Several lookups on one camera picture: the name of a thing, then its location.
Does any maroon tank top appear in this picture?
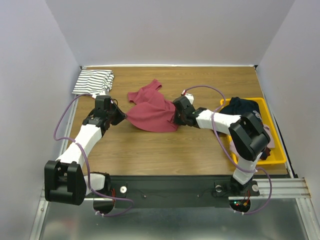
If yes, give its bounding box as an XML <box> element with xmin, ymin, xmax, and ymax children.
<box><xmin>126</xmin><ymin>79</ymin><xmax>179</xmax><ymax>133</ymax></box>

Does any black white striped tank top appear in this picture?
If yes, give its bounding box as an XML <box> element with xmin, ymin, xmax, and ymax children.
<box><xmin>72</xmin><ymin>69</ymin><xmax>115</xmax><ymax>96</ymax></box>

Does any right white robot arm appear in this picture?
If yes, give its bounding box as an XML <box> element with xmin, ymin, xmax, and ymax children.
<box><xmin>173</xmin><ymin>95</ymin><xmax>270</xmax><ymax>195</ymax></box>

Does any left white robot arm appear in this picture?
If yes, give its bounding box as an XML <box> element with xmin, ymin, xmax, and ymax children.
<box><xmin>44</xmin><ymin>95</ymin><xmax>126</xmax><ymax>206</ymax></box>

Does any navy blue tank top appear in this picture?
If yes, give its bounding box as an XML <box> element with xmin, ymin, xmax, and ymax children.
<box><xmin>219</xmin><ymin>97</ymin><xmax>262</xmax><ymax>122</ymax></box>

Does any light pink tank top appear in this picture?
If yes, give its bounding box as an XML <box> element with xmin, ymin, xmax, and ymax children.
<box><xmin>229</xmin><ymin>124</ymin><xmax>276</xmax><ymax>154</ymax></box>

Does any yellow plastic tray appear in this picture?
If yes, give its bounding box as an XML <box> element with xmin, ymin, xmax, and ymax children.
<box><xmin>220</xmin><ymin>97</ymin><xmax>286</xmax><ymax>165</ymax></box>

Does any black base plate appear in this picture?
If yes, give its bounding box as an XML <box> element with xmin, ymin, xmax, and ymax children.
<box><xmin>82</xmin><ymin>174</ymin><xmax>261</xmax><ymax>209</ymax></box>

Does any aluminium frame rail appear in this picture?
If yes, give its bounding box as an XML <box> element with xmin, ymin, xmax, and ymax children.
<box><xmin>27</xmin><ymin>100</ymin><xmax>78</xmax><ymax>240</ymax></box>

